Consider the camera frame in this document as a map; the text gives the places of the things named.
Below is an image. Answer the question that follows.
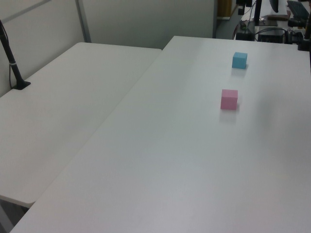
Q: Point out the black camera stand pole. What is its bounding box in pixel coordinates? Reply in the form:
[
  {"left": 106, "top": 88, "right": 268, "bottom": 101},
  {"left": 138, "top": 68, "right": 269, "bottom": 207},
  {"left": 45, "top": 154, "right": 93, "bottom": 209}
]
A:
[{"left": 0, "top": 19, "right": 32, "bottom": 91}]

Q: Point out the dark green keyboard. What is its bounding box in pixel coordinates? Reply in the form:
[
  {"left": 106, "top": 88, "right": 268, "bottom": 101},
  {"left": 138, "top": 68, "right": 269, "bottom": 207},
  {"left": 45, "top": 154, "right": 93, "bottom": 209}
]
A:
[{"left": 286, "top": 0, "right": 311, "bottom": 19}]

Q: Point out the black clamp camera stand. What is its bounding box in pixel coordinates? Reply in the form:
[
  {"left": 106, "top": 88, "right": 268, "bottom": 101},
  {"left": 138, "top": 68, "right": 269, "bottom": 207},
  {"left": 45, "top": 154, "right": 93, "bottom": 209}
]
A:
[{"left": 297, "top": 16, "right": 311, "bottom": 52}]

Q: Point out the pink cube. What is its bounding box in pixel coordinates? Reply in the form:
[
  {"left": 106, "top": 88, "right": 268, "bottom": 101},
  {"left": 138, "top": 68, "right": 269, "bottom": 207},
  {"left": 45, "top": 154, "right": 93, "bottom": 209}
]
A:
[{"left": 220, "top": 89, "right": 239, "bottom": 110}]

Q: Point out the black desk device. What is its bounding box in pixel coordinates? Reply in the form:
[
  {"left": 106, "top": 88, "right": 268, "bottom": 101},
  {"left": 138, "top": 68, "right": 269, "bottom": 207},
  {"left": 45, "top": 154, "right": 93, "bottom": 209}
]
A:
[{"left": 288, "top": 19, "right": 305, "bottom": 28}]

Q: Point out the blue cube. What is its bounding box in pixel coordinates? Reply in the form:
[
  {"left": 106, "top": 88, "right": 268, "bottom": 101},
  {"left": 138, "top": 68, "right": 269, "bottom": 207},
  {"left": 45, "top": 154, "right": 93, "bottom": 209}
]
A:
[{"left": 231, "top": 51, "right": 248, "bottom": 69}]

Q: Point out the small black electronics box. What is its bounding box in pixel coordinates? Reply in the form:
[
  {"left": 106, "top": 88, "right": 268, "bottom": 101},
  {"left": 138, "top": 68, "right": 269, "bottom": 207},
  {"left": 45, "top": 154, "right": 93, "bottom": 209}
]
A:
[{"left": 236, "top": 31, "right": 254, "bottom": 41}]

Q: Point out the black monitor stand pole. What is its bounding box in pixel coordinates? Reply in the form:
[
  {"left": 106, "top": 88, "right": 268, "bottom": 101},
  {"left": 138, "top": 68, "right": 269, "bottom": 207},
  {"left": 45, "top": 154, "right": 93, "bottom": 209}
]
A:
[{"left": 253, "top": 0, "right": 262, "bottom": 26}]

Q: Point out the white side table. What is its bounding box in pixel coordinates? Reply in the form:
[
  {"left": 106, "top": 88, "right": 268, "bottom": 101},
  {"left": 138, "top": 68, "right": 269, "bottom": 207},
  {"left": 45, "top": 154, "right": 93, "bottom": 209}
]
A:
[{"left": 0, "top": 42, "right": 163, "bottom": 208}]

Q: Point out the large black electronics box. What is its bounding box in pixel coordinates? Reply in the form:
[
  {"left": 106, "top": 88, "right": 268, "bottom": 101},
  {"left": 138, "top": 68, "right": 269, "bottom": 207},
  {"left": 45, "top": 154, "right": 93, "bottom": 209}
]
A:
[{"left": 257, "top": 28, "right": 285, "bottom": 43}]

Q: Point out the brown flat object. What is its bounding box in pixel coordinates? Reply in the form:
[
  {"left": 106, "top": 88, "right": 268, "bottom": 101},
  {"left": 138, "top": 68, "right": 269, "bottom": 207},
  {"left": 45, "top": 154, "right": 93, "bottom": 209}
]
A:
[{"left": 265, "top": 14, "right": 289, "bottom": 21}]

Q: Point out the grey metal partition post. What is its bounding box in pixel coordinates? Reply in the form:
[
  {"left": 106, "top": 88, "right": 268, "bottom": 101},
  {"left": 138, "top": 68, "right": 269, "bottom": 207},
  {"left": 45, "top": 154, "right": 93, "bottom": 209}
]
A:
[{"left": 75, "top": 0, "right": 92, "bottom": 43}]

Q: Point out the grey partition rail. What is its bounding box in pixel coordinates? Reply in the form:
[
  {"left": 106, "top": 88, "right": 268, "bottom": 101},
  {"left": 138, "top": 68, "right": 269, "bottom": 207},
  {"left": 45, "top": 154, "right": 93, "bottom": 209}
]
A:
[{"left": 0, "top": 0, "right": 53, "bottom": 24}]

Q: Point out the grey partition end post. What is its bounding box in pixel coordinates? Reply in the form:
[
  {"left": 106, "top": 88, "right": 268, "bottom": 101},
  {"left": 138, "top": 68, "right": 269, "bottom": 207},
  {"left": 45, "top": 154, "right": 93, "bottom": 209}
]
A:
[{"left": 212, "top": 0, "right": 219, "bottom": 39}]

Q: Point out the tan wooden cabinet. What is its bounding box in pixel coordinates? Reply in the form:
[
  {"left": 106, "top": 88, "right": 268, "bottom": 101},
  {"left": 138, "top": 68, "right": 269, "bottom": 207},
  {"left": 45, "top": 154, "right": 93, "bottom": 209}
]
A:
[{"left": 217, "top": 0, "right": 238, "bottom": 19}]

